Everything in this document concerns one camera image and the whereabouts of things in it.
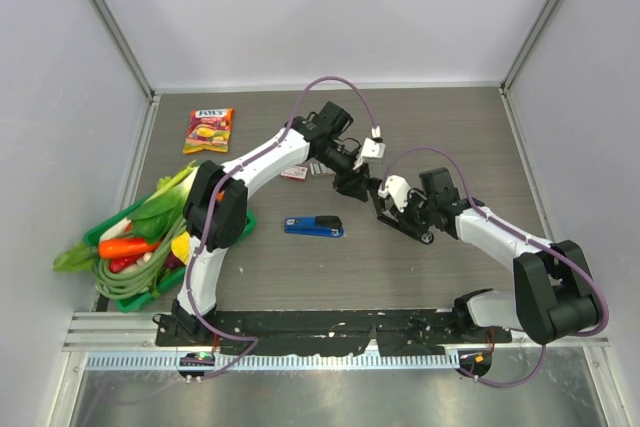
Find silver staple strips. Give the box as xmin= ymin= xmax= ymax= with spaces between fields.
xmin=309 ymin=162 xmax=335 ymax=177

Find blue stapler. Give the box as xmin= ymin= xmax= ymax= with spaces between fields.
xmin=283 ymin=216 xmax=344 ymax=238

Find red white staple box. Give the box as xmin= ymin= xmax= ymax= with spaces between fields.
xmin=280 ymin=165 xmax=308 ymax=181

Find black stapler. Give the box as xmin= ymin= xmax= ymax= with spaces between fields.
xmin=368 ymin=175 xmax=434 ymax=245

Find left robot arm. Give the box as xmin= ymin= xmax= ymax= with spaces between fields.
xmin=171 ymin=102 xmax=369 ymax=346

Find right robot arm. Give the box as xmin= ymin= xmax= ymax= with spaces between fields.
xmin=371 ymin=168 xmax=605 ymax=345

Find candy snack bag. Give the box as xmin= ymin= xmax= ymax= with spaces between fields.
xmin=183 ymin=109 xmax=235 ymax=155

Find napa cabbage toy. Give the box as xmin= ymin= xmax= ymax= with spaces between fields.
xmin=170 ymin=232 xmax=191 ymax=265

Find white radish toy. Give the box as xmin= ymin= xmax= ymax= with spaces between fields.
xmin=99 ymin=218 xmax=131 ymax=243

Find orange carrot toy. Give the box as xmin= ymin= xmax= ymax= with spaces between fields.
xmin=98 ymin=237 xmax=159 ymax=260

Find red chili toy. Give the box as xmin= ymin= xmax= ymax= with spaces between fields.
xmin=108 ymin=254 xmax=143 ymax=274

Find green plastic tray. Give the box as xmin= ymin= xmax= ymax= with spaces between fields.
xmin=82 ymin=160 xmax=258 ymax=313

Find green leafy vegetable toy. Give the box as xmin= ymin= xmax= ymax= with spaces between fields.
xmin=53 ymin=242 xmax=99 ymax=273

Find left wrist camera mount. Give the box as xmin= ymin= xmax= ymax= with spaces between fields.
xmin=353 ymin=137 xmax=386 ymax=171

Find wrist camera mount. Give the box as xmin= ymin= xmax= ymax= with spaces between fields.
xmin=353 ymin=137 xmax=386 ymax=171
xmin=378 ymin=175 xmax=411 ymax=212

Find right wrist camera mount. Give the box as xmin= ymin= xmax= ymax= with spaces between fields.
xmin=378 ymin=175 xmax=411 ymax=212

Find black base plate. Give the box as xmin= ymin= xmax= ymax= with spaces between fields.
xmin=153 ymin=309 xmax=512 ymax=357

